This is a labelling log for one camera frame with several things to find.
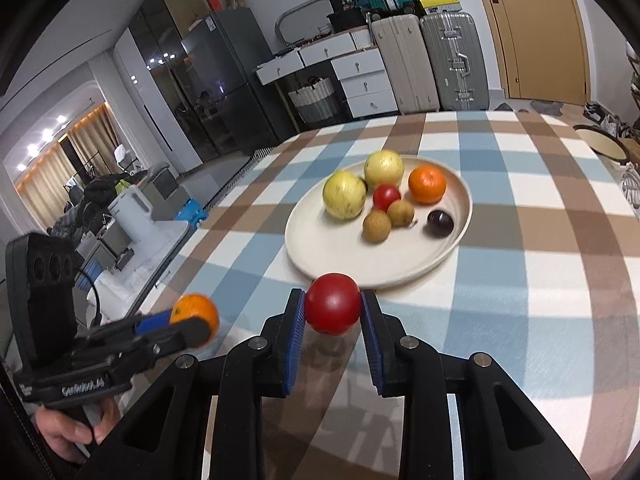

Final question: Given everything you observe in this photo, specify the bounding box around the orange tangerine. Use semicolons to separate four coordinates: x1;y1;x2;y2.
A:
169;294;220;348
408;165;447;205

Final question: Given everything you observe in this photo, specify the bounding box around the red tomato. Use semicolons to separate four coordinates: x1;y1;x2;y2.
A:
372;184;401;212
304;273;361;336

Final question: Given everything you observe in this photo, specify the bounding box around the brown longan fruit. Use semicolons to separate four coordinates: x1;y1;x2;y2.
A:
386;200;416;228

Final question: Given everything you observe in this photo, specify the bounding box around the green-yellow guava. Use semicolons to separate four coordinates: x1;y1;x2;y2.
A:
322;170;367;220

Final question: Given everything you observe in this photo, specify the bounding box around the yellow guava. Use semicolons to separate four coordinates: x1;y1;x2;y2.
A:
363;150;405;188

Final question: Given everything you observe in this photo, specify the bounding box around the person left hand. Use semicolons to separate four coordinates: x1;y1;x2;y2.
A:
35;398;122;464

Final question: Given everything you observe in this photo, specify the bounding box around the cream round plate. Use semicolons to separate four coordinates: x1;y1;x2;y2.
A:
284;155;473;289

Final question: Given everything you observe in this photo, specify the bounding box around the checkered tablecloth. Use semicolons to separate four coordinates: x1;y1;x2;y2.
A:
142;112;639;479

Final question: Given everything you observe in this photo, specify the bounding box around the woven laundry basket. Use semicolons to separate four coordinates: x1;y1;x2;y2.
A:
288;78;341;125

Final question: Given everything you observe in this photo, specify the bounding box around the dark refrigerator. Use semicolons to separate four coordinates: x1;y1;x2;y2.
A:
182;8;296;155

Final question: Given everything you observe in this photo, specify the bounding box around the white drawer cabinet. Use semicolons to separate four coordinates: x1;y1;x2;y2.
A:
255;26;399;119

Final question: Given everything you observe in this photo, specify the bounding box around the cream bucket black rim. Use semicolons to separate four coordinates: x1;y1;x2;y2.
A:
574;125;629;164

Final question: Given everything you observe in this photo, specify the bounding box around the silver-grey suitcase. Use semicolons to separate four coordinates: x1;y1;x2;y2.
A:
420;11;489;112

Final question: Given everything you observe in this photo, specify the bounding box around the beige suitcase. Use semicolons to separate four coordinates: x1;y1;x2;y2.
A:
371;14;440;114

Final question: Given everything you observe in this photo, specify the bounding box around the oval mirror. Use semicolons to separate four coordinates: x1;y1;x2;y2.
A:
274;0;333;46

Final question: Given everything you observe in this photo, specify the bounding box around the wooden door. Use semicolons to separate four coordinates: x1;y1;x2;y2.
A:
482;0;590;105

